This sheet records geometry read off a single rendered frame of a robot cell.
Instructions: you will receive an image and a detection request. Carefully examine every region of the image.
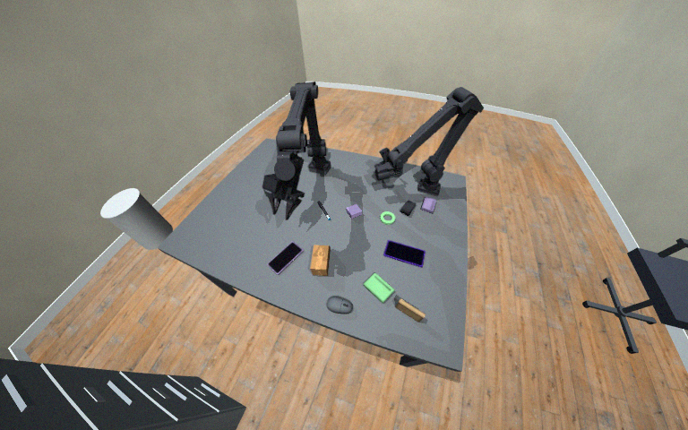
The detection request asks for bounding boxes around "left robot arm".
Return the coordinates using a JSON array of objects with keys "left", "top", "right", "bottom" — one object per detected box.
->
[{"left": 375, "top": 87, "right": 484, "bottom": 195}]

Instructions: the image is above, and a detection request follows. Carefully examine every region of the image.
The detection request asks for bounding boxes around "tan rectangular block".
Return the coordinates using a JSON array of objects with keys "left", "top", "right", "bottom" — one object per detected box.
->
[{"left": 395, "top": 299, "right": 426, "bottom": 322}]

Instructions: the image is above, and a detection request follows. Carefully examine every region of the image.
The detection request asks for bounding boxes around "orange block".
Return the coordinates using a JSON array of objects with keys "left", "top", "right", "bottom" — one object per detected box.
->
[{"left": 310, "top": 245, "right": 331, "bottom": 276}]

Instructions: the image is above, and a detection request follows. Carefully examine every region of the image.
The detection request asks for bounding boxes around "light purple cube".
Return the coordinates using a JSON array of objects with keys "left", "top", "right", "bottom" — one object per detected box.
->
[{"left": 421, "top": 197, "right": 436, "bottom": 213}]

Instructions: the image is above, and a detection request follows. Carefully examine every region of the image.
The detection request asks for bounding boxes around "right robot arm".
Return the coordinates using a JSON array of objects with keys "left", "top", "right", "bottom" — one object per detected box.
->
[{"left": 262, "top": 82, "right": 331, "bottom": 199}]

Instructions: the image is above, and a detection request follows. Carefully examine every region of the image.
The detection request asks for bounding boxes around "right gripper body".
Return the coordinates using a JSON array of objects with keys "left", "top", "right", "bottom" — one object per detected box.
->
[{"left": 277, "top": 190, "right": 305, "bottom": 204}]

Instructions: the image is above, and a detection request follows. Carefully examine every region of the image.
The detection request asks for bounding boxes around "grey computer mouse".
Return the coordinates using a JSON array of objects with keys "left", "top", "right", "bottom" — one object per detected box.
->
[{"left": 327, "top": 297, "right": 353, "bottom": 314}]

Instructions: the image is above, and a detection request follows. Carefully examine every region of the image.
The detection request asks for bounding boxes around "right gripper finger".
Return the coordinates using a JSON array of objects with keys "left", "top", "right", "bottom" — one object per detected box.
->
[
  {"left": 268, "top": 197, "right": 281, "bottom": 215},
  {"left": 286, "top": 199, "right": 302, "bottom": 220}
]

